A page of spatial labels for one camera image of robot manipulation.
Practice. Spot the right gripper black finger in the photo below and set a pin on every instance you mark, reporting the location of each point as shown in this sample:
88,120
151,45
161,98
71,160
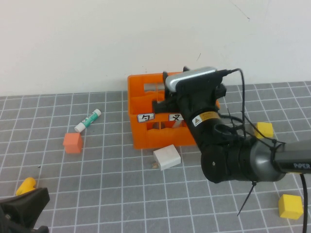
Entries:
165,77
187,69

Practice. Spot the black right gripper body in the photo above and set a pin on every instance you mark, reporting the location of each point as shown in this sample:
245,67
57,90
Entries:
194,99

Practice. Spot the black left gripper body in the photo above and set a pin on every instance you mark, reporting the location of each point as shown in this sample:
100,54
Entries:
22,208

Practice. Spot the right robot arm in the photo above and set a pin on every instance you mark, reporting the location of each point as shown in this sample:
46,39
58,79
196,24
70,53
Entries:
262,157

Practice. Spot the orange plastic cutlery holder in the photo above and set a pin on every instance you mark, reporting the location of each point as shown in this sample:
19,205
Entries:
155,138

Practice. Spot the yellow rubber duck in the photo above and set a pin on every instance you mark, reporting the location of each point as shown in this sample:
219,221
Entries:
25,185

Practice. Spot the white label fork character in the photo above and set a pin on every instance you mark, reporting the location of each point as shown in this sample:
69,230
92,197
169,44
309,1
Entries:
176,117

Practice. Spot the white label spoon character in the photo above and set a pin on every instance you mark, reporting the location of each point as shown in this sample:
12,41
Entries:
145,117

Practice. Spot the white power adapter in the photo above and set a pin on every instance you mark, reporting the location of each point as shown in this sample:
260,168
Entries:
167,157

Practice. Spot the yellow cube block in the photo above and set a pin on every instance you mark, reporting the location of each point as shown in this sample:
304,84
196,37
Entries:
290,207
264,128

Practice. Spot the orange cube block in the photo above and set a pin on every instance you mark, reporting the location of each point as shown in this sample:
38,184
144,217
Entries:
73,144

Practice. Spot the white green glue stick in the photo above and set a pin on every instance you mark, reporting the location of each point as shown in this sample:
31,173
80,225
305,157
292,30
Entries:
87,120

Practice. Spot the grey checked table mat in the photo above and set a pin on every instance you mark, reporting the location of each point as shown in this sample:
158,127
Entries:
121,194

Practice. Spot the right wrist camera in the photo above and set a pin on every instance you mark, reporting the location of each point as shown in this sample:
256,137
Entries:
189,76

